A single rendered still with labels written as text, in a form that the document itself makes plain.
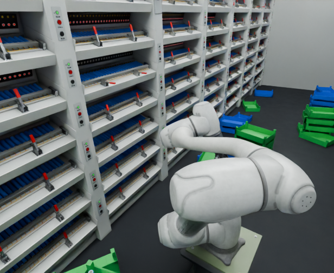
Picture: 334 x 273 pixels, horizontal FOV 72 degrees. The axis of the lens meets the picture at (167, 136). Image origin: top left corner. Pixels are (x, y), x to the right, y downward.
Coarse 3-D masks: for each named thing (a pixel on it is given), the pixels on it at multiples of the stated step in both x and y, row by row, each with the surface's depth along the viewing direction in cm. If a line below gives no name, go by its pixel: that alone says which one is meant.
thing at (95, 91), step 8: (128, 56) 153; (136, 56) 159; (88, 64) 129; (96, 64) 133; (144, 64) 156; (152, 64) 154; (152, 72) 152; (112, 80) 129; (120, 80) 132; (128, 80) 134; (136, 80) 141; (144, 80) 149; (88, 88) 116; (96, 88) 118; (104, 88) 120; (112, 88) 126; (120, 88) 132; (88, 96) 114; (96, 96) 118
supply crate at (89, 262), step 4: (88, 260) 83; (88, 264) 81; (92, 264) 82; (88, 268) 82; (92, 268) 83; (96, 268) 84; (100, 268) 83; (84, 272) 81; (96, 272) 85; (100, 272) 84; (104, 272) 83; (108, 272) 82; (112, 272) 81; (116, 272) 81
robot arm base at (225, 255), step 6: (240, 240) 117; (204, 246) 115; (210, 246) 113; (234, 246) 110; (240, 246) 115; (210, 252) 113; (216, 252) 111; (222, 252) 110; (228, 252) 110; (234, 252) 111; (222, 258) 109; (228, 258) 108; (228, 264) 107
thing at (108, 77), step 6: (144, 66) 151; (120, 72) 135; (126, 72) 138; (132, 72) 143; (96, 78) 122; (102, 78) 124; (108, 78) 128; (114, 78) 130; (84, 84) 115; (96, 84) 119
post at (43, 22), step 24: (48, 0) 87; (24, 24) 98; (48, 24) 89; (72, 48) 100; (48, 72) 103; (72, 96) 105; (72, 120) 108; (96, 168) 128; (96, 192) 133; (96, 216) 137
